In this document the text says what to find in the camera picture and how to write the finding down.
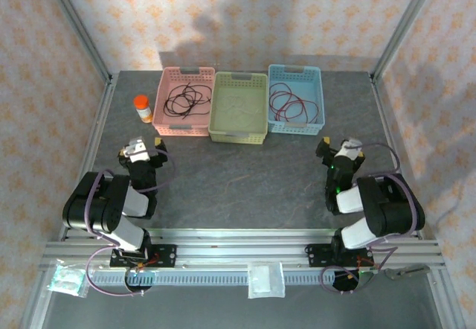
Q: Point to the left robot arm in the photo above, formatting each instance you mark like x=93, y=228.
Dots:
x=93, y=204

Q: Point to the pink plastic basket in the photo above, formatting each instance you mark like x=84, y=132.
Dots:
x=182, y=124

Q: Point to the orange-capped bottle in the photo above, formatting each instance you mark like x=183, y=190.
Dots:
x=144, y=110

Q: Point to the green plastic basket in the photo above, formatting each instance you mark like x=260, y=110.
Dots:
x=238, y=135

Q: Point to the blue plastic basket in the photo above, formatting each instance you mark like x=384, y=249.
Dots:
x=295, y=74

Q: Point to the plastic bag with green contents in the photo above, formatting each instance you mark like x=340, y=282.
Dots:
x=67, y=280

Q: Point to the clear bag with white packet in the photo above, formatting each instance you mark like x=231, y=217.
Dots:
x=266, y=280

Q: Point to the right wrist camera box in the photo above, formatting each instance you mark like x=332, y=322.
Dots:
x=349, y=147

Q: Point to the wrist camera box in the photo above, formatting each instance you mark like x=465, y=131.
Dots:
x=349, y=147
x=135, y=149

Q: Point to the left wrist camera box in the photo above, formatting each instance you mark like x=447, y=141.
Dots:
x=135, y=149

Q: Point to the aluminium side rail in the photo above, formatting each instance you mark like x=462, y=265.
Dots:
x=390, y=128
x=94, y=135

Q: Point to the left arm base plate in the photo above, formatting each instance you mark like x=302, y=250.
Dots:
x=163, y=256

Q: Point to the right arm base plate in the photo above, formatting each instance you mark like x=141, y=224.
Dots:
x=320, y=256

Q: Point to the aluminium frame rail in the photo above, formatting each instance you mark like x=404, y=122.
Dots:
x=238, y=247

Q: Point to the aluminium frame post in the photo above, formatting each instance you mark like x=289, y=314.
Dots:
x=405, y=24
x=76, y=24

